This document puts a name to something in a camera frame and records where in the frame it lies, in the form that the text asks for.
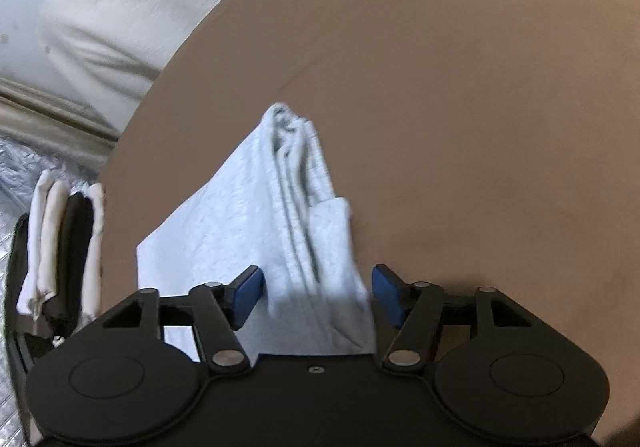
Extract cream quilt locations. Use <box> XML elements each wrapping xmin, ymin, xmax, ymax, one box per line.
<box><xmin>36</xmin><ymin>0</ymin><xmax>277</xmax><ymax>104</ymax></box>

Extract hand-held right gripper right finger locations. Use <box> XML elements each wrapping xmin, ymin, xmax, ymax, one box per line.
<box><xmin>371</xmin><ymin>264</ymin><xmax>534</xmax><ymax>375</ymax></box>

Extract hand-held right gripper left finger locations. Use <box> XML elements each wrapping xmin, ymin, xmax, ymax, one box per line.
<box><xmin>102</xmin><ymin>265</ymin><xmax>266</xmax><ymax>376</ymax></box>

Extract white folded garment black trim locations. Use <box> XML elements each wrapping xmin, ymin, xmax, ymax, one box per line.
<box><xmin>79</xmin><ymin>182</ymin><xmax>107</xmax><ymax>329</ymax></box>

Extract beige curtain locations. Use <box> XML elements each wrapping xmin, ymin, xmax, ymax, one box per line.
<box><xmin>0</xmin><ymin>76</ymin><xmax>122</xmax><ymax>164</ymax></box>

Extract white folded top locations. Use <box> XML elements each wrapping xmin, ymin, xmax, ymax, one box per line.
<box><xmin>16</xmin><ymin>169</ymin><xmax>54</xmax><ymax>317</ymax></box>

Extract silver quilted insulation sheet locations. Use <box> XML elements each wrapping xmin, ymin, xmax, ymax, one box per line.
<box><xmin>0</xmin><ymin>247</ymin><xmax>32</xmax><ymax>447</ymax></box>

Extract light grey sweatshirt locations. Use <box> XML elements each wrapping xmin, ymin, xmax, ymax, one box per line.
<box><xmin>135</xmin><ymin>102</ymin><xmax>379</xmax><ymax>364</ymax></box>

